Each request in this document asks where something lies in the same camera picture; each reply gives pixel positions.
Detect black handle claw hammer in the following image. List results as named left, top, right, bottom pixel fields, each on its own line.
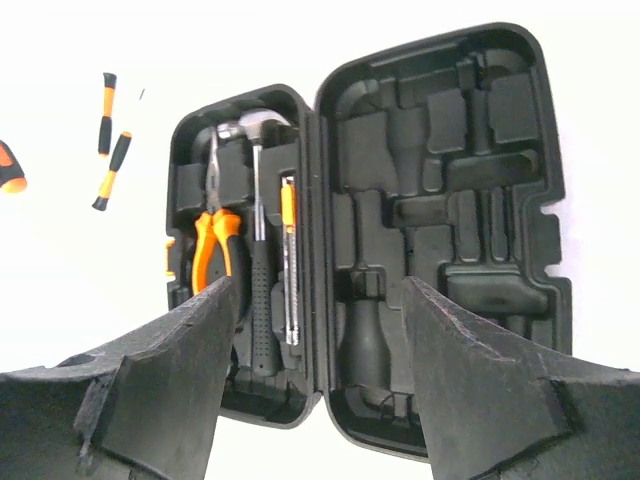
left=217, top=108, right=289, bottom=377

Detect small precision screwdriver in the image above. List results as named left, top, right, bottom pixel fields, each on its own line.
left=98, top=72, right=117, bottom=157
left=92, top=131, right=132, bottom=211

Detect orange handle needle-nose pliers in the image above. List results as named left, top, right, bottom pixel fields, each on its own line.
left=191, top=126, right=241, bottom=295

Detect small precision screwdriver upper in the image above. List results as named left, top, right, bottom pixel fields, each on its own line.
left=98, top=72, right=117, bottom=157

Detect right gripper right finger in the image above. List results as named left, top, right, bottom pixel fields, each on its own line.
left=402, top=277, right=639, bottom=479

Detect black plastic tool case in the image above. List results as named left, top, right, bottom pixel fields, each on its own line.
left=166, top=22, right=572, bottom=461

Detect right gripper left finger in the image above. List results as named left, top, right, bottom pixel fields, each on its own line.
left=1, top=278, right=235, bottom=479

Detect small precision screwdriver lower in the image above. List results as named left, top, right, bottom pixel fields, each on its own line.
left=92, top=131, right=132, bottom=211

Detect black handle nut driver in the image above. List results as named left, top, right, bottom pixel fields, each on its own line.
left=0, top=141, right=28, bottom=194

